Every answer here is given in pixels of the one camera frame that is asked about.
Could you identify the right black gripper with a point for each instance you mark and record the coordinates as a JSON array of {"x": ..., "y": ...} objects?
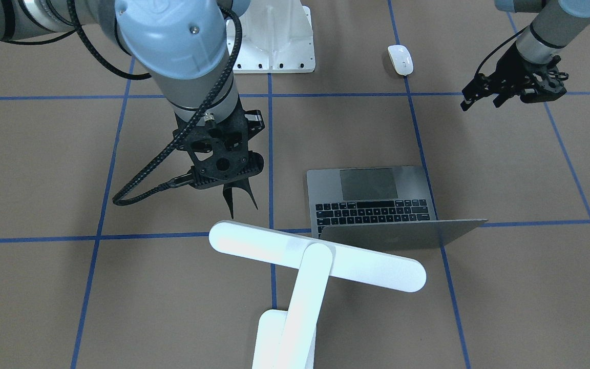
[{"x": 256, "y": 120}]

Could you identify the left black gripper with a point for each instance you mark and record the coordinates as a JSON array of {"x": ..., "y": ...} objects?
[{"x": 509, "y": 68}]

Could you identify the white computer mouse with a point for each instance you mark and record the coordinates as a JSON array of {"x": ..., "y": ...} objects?
[{"x": 401, "y": 59}]

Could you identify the grey laptop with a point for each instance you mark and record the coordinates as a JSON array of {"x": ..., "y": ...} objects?
[{"x": 383, "y": 209}]

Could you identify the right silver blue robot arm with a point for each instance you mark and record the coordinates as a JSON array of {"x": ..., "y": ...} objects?
[{"x": 189, "y": 49}]

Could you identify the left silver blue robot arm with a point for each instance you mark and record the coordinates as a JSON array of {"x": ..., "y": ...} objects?
[{"x": 555, "y": 25}]

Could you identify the white desk lamp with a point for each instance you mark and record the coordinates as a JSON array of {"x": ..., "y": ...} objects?
[{"x": 286, "y": 338}]

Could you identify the white camera stand column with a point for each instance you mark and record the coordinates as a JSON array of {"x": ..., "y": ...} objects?
[{"x": 277, "y": 38}]

